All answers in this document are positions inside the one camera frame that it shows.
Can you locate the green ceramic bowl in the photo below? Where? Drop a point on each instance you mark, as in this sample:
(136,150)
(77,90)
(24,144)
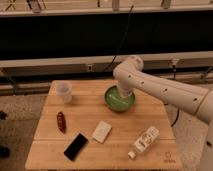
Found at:
(116,102)

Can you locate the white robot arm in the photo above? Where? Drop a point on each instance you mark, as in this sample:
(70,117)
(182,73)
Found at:
(191,99)

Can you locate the clear plastic cup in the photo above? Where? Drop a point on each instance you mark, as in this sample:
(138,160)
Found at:
(64,91)

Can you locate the wooden folding table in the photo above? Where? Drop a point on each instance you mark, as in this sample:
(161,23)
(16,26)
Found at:
(85,135)

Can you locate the white rectangular box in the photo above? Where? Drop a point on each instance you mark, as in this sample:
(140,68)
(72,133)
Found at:
(101,131)

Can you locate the white plastic bottle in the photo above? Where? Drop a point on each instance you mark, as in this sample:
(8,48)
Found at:
(144,141)

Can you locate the black smartphone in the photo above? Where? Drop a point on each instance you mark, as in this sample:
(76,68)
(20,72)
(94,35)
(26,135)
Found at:
(76,145)

